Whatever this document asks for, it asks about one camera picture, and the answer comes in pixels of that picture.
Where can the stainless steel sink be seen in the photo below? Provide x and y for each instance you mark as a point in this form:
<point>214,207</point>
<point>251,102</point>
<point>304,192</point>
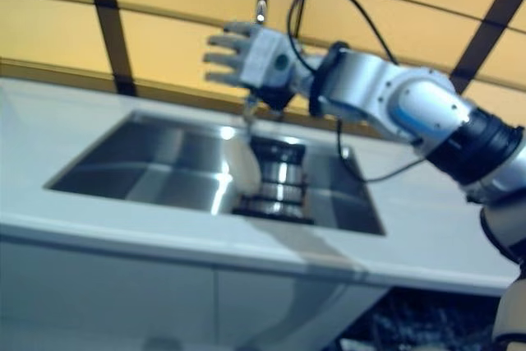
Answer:
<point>144,162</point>

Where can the black sink dish rack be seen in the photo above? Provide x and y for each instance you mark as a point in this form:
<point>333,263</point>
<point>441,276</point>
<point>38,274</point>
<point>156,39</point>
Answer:
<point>283,186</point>

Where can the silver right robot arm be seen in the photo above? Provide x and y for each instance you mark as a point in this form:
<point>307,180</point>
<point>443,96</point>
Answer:
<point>411,108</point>

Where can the white glossy kitchen cabinet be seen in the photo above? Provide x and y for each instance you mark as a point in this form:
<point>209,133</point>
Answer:
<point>123,297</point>

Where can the chrome kitchen faucet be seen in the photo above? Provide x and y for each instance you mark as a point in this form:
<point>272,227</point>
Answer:
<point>261,10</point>

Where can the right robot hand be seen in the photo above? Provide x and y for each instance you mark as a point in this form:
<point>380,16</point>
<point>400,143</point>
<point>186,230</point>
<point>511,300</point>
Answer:
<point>263,59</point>

